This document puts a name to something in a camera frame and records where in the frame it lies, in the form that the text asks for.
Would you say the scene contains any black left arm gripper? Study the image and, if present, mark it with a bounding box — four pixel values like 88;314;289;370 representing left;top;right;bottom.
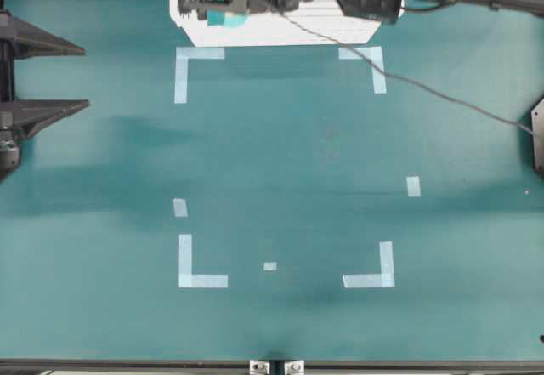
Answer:
0;9;91;183

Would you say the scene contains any light blue tape roll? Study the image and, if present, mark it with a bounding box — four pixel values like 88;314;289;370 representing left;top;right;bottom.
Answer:
207;10;249;28

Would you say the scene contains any top left tape corner marker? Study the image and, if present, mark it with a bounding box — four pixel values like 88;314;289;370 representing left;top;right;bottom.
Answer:
174;47;225;105

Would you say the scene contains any tape corner marker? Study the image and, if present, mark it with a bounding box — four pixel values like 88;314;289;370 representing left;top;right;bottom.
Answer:
178;234;229;289
338;46;387;94
343;241;395;289
174;47;225;105

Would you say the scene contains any white perforated plastic basket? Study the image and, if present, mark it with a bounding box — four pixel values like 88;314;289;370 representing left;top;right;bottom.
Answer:
169;0;381;47

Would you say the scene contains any top right tape corner marker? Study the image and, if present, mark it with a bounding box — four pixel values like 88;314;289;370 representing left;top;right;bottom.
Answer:
338;46;387;94

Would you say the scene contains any small left tape strip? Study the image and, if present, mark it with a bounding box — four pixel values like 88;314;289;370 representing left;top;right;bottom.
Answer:
173;198;189;218

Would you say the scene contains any small tape strip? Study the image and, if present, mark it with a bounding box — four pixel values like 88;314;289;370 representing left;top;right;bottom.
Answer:
406;176;422;198
173;198;189;218

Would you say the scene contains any bottom left tape corner marker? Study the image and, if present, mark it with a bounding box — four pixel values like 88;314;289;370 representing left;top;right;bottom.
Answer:
178;234;229;289

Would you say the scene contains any tiny centre tape square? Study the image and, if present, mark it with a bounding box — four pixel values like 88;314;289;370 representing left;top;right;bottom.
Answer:
263;262;277;272

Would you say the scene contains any small right tape strip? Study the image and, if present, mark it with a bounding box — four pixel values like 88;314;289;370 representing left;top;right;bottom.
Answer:
406;176;422;198

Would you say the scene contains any bottom right tape corner marker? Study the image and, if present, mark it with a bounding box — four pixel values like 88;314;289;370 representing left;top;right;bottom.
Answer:
343;241;395;289

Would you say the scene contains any black cable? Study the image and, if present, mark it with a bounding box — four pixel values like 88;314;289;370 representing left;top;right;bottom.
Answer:
229;0;536;134

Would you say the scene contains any left metal table bracket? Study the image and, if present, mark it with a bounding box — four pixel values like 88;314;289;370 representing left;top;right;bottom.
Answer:
249;360;270;375

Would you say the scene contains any metal table bracket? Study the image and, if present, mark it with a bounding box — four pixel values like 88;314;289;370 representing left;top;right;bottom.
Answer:
249;360;270;375
284;360;305;375

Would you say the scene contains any right metal table bracket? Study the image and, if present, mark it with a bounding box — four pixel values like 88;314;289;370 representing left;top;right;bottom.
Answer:
284;360;305;375

